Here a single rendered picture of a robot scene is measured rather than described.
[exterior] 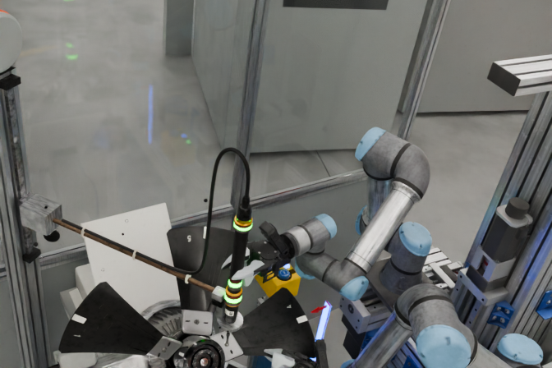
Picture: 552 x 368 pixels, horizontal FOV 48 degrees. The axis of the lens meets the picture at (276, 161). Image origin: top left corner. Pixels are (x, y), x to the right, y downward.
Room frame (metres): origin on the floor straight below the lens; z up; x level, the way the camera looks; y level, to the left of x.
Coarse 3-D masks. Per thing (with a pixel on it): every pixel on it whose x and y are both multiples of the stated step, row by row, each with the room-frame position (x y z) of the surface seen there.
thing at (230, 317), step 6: (246, 198) 1.11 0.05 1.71; (240, 204) 1.12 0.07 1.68; (246, 204) 1.10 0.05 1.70; (240, 210) 1.10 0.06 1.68; (246, 210) 1.10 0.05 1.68; (240, 216) 1.10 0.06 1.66; (246, 216) 1.10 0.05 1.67; (228, 306) 1.10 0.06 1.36; (228, 312) 1.10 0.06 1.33; (234, 312) 1.10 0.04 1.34; (228, 318) 1.10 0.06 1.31; (234, 318) 1.10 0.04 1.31
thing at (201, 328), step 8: (184, 312) 1.14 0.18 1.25; (192, 312) 1.14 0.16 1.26; (200, 312) 1.13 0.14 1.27; (208, 312) 1.13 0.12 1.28; (184, 320) 1.13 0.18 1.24; (192, 320) 1.12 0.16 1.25; (200, 320) 1.12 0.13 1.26; (208, 320) 1.12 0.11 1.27; (184, 328) 1.11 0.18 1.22; (192, 328) 1.11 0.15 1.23; (200, 328) 1.11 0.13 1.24; (208, 328) 1.10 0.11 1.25
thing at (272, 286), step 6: (288, 270) 1.55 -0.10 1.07; (258, 276) 1.56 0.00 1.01; (270, 276) 1.51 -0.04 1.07; (276, 276) 1.51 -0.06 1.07; (294, 276) 1.53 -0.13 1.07; (258, 282) 1.56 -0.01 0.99; (270, 282) 1.50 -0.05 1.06; (276, 282) 1.49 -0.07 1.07; (282, 282) 1.49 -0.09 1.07; (288, 282) 1.50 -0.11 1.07; (294, 282) 1.51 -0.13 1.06; (264, 288) 1.52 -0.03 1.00; (270, 288) 1.49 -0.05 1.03; (276, 288) 1.47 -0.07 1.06; (288, 288) 1.50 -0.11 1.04; (294, 288) 1.52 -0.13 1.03; (270, 294) 1.49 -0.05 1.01; (294, 294) 1.52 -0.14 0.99
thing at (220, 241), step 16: (176, 240) 1.26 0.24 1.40; (224, 240) 1.27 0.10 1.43; (176, 256) 1.24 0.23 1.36; (192, 256) 1.23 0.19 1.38; (208, 256) 1.23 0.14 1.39; (224, 256) 1.23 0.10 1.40; (208, 272) 1.20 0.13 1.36; (224, 272) 1.20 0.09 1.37; (192, 288) 1.18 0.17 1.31; (192, 304) 1.15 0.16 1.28; (208, 304) 1.14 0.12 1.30
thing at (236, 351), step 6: (216, 336) 1.14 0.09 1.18; (222, 342) 1.12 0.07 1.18; (228, 342) 1.12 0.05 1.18; (234, 342) 1.13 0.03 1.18; (228, 348) 1.10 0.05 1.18; (234, 348) 1.10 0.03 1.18; (240, 348) 1.11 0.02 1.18; (228, 354) 1.08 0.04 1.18; (234, 354) 1.09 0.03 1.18; (240, 354) 1.09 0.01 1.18
